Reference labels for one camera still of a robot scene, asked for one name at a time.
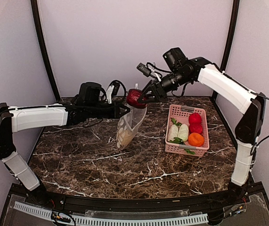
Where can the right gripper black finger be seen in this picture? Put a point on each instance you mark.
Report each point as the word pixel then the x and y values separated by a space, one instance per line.
pixel 149 99
pixel 148 89

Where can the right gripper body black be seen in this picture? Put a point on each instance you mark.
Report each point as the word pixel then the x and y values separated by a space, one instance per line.
pixel 163 91

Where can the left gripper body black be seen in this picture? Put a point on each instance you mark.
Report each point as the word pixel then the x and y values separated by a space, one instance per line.
pixel 94 111

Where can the dark red beet toy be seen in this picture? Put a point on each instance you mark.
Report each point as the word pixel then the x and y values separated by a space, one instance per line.
pixel 132 98

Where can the clear polka dot zip bag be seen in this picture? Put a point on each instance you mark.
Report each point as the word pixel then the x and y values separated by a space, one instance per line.
pixel 130 122

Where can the yellow peach toy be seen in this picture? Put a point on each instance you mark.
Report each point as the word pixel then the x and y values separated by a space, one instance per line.
pixel 126 138

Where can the bright red tomato toy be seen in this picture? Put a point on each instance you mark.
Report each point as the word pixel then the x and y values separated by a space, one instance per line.
pixel 195 118

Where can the dark red pomegranate toy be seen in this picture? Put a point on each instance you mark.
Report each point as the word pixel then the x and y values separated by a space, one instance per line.
pixel 196 128

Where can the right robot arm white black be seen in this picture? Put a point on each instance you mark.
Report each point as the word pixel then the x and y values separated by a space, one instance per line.
pixel 250 105

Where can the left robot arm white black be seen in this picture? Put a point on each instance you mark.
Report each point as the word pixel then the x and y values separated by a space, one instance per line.
pixel 14 119

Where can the pink plastic basket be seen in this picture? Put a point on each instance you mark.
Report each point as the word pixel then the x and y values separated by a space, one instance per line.
pixel 179 115

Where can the white radish toy left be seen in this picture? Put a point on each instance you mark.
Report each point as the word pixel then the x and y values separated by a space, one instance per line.
pixel 173 133

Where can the white radish toy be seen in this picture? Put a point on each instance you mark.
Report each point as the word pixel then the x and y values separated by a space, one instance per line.
pixel 173 133
pixel 183 132

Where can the white radish toy right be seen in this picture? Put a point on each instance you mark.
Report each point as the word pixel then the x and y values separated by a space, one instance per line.
pixel 183 132

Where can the orange tangerine toy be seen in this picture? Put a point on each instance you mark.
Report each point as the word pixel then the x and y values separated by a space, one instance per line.
pixel 196 139

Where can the circuit board with leds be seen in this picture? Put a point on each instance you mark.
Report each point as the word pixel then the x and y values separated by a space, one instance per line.
pixel 57 218

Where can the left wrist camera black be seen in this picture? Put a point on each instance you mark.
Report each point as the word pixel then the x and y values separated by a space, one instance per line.
pixel 89 92

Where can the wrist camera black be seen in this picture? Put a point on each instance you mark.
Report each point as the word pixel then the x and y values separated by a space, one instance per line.
pixel 174 57
pixel 89 92

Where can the left camera cable black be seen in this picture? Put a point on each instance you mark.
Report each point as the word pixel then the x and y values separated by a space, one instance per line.
pixel 116 89

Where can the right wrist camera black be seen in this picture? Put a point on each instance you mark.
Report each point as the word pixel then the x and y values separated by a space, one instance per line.
pixel 174 57

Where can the right black frame post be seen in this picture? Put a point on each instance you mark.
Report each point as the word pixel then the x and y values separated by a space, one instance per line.
pixel 230 35

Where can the black frame post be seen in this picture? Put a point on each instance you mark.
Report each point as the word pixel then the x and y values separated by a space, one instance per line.
pixel 43 49
pixel 230 35

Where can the black front rail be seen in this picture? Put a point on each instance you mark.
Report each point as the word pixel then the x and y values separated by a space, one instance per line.
pixel 73 203

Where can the white slotted cable duct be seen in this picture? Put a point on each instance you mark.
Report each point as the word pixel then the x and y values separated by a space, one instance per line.
pixel 106 218

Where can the left black frame post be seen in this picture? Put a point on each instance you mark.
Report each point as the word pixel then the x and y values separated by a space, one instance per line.
pixel 43 49

